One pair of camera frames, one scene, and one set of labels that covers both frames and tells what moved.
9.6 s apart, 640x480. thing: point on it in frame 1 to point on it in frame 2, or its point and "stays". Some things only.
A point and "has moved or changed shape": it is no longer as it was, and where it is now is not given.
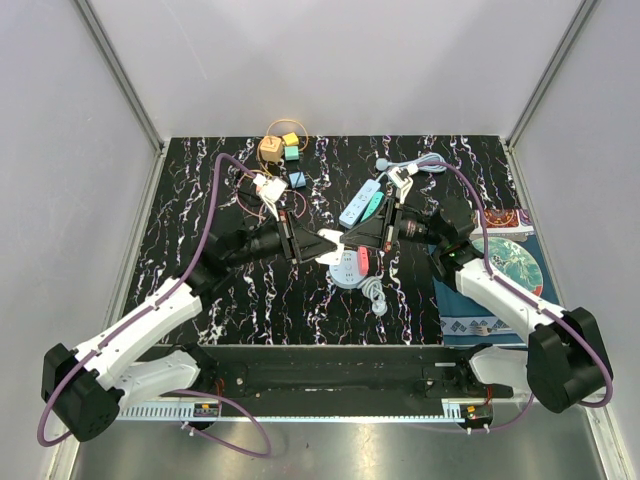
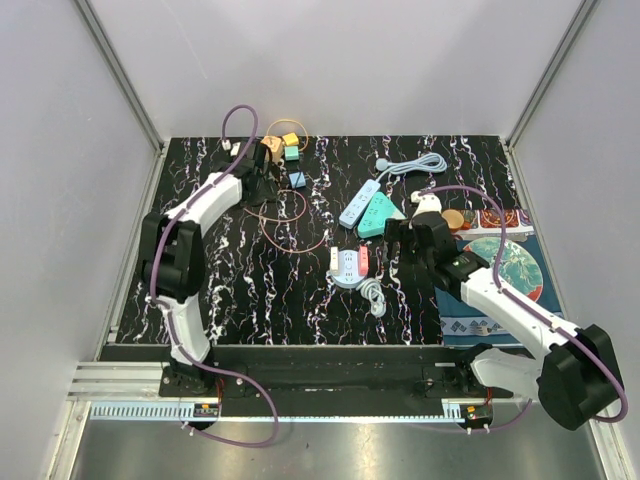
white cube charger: x=333 y=236 to x=334 y=258
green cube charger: x=291 y=153 stays
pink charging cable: x=285 y=191 has moved or changed shape
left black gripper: x=309 y=244 to x=267 y=191
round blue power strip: x=347 y=274 stays
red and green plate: x=512 y=262 stays
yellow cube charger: x=291 y=139 stays
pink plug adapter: x=363 y=254 stays
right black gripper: x=377 y=231 to x=400 y=230
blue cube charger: x=297 y=179 stays
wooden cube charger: x=271 y=148 stays
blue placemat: x=466 y=322 stays
